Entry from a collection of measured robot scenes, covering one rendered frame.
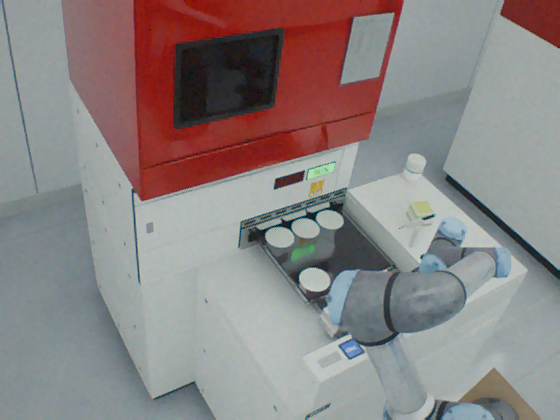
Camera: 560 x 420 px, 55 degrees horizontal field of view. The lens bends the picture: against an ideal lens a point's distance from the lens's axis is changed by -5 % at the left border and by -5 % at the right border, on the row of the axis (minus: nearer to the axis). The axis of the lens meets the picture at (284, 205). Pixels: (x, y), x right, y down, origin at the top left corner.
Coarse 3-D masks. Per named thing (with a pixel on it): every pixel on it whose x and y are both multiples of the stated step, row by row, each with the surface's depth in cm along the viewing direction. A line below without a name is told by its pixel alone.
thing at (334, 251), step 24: (312, 216) 206; (264, 240) 193; (312, 240) 196; (336, 240) 198; (360, 240) 199; (288, 264) 186; (312, 264) 188; (336, 264) 189; (360, 264) 191; (384, 264) 192
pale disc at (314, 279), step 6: (306, 270) 185; (312, 270) 186; (318, 270) 186; (300, 276) 183; (306, 276) 183; (312, 276) 184; (318, 276) 184; (324, 276) 184; (306, 282) 181; (312, 282) 182; (318, 282) 182; (324, 282) 182; (312, 288) 180; (318, 288) 180; (324, 288) 180
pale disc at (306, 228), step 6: (294, 222) 202; (300, 222) 203; (306, 222) 203; (312, 222) 203; (294, 228) 200; (300, 228) 200; (306, 228) 201; (312, 228) 201; (318, 228) 201; (300, 234) 198; (306, 234) 198; (312, 234) 199
